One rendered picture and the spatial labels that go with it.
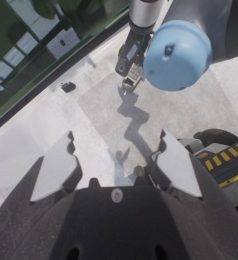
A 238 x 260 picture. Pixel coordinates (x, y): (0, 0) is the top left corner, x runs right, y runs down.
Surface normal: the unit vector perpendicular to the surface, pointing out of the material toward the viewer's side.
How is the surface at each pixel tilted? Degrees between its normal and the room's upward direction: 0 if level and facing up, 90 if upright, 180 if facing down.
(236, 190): 0
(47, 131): 12
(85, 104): 0
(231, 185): 0
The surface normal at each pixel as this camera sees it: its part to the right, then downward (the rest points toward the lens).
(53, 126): -0.12, 0.14
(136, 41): -0.32, 0.49
